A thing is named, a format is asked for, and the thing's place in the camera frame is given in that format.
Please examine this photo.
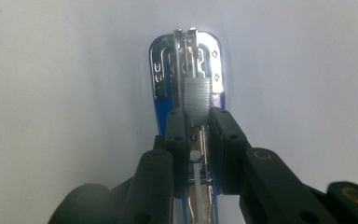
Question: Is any strip of silver staples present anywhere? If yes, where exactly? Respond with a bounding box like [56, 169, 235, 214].
[185, 77, 213, 126]

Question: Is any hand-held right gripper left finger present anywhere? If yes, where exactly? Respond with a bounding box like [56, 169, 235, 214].
[154, 107, 191, 199]

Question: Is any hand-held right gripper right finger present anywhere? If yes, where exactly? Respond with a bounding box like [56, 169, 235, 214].
[208, 106, 254, 196]

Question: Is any blue stapler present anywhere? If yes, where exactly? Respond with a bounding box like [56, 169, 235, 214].
[148, 27, 227, 224]

